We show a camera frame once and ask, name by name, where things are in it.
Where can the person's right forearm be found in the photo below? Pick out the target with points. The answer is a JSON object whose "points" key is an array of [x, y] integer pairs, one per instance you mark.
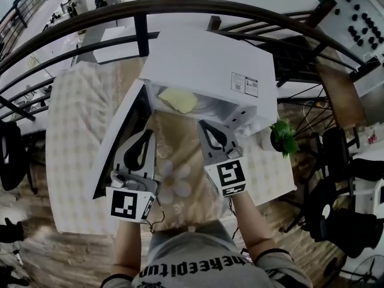
{"points": [[252, 229]]}

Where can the black bag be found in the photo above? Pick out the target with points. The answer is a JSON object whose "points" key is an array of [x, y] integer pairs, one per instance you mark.
{"points": [[10, 231]]}

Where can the white shelf with black items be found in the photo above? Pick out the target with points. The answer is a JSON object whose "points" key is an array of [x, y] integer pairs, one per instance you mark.
{"points": [[357, 19]]}

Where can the table with checkered cloth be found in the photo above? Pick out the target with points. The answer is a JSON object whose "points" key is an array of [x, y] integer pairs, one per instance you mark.
{"points": [[78, 130]]}

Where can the white microwave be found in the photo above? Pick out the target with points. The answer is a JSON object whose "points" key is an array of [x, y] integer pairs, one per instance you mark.
{"points": [[204, 61]]}

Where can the green potted plant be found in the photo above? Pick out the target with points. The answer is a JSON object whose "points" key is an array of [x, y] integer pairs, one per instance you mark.
{"points": [[283, 136]]}

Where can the black office chair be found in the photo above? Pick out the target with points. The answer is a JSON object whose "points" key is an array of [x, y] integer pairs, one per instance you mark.
{"points": [[339, 196], [12, 157]]}

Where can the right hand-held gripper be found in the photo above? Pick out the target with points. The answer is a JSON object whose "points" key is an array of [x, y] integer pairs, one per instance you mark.
{"points": [[231, 174]]}

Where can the person's grey printed shirt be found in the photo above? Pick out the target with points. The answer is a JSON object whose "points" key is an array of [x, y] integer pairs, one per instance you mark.
{"points": [[195, 259]]}

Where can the wooden side table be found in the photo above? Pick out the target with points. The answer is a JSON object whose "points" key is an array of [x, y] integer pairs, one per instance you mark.
{"points": [[342, 94]]}

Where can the person's left forearm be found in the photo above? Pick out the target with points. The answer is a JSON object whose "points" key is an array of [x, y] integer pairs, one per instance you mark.
{"points": [[126, 247]]}

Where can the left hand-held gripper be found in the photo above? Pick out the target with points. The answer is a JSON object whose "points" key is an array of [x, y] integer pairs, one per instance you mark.
{"points": [[123, 204]]}

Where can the black curved railing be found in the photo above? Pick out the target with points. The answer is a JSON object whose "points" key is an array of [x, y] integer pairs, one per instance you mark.
{"points": [[90, 16]]}

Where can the white round plate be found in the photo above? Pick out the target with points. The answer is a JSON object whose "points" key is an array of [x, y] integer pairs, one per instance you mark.
{"points": [[326, 211]]}

